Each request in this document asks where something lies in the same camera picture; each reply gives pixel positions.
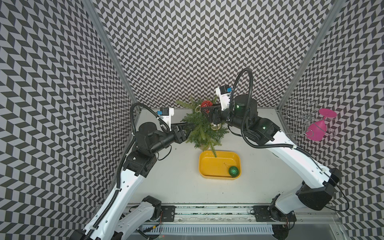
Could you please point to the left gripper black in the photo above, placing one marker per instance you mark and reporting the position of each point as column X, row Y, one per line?
column 179, row 135

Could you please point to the pink plastic wine glass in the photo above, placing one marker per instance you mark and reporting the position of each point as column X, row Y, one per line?
column 318, row 130

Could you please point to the wire glass holder stand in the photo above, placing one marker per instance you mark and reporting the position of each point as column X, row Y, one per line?
column 305, row 114

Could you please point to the white slotted cable duct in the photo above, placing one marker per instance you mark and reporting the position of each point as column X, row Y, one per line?
column 209, row 230

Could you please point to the red glitter ball ornament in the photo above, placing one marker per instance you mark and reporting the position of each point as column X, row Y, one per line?
column 205, row 105

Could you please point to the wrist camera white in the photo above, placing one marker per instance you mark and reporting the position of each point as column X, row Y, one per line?
column 166, row 115
column 224, row 94

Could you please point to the green glitter ball ornament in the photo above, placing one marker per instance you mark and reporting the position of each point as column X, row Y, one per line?
column 234, row 171

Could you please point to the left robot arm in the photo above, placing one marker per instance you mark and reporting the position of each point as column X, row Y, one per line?
column 110, row 223

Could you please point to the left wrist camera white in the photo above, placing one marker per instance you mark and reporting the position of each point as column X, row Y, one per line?
column 166, row 115

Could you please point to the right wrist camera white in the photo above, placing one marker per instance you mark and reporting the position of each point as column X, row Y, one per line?
column 224, row 94

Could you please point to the small green christmas tree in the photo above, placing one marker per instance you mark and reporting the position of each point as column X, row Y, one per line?
column 204, row 136

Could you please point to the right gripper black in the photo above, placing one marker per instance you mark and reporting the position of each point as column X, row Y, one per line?
column 214, row 110

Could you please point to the aluminium front rail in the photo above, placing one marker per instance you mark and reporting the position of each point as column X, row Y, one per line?
column 241, row 214

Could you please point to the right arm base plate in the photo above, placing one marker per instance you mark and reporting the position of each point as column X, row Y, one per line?
column 263, row 213

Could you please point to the gold shiny ball ornament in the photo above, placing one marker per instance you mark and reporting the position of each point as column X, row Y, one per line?
column 214, row 126

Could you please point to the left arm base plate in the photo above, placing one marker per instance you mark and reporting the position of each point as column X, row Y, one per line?
column 168, row 213

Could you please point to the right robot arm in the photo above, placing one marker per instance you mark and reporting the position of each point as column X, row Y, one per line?
column 238, row 109

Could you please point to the yellow plastic tray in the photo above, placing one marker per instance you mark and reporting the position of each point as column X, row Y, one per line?
column 216, row 166

